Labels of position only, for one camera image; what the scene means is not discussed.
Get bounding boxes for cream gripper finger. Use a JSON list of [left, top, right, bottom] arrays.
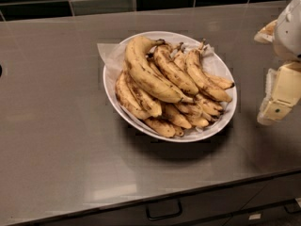
[[254, 20, 277, 43], [257, 61, 301, 125]]

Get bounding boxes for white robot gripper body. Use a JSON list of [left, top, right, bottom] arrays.
[[273, 0, 301, 61]]

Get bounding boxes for large top spotted banana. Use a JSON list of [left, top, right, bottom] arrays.
[[125, 36, 184, 103]]

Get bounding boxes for small banana right edge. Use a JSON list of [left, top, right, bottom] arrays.
[[205, 73, 235, 89]]

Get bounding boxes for spotted banana right top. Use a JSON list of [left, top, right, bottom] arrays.
[[185, 40, 232, 103]]

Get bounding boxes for banana lower right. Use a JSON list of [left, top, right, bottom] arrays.
[[196, 93, 224, 117]]

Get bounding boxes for spotted banana centre top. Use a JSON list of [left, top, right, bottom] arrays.
[[153, 43, 198, 95]]

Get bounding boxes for banana lower centre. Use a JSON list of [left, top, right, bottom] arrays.
[[163, 104, 192, 129]]

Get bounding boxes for banana bottom front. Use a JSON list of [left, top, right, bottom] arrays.
[[144, 118, 176, 137]]

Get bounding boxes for white paper bowl liner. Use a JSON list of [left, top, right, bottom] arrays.
[[97, 43, 237, 137]]

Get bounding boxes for spotted banana far left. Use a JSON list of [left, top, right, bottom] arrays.
[[115, 73, 151, 120]]

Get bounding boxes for white oval bowl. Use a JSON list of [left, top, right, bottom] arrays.
[[97, 31, 237, 142]]

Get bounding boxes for black drawer handle centre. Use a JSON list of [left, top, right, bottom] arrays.
[[146, 200, 182, 221]]

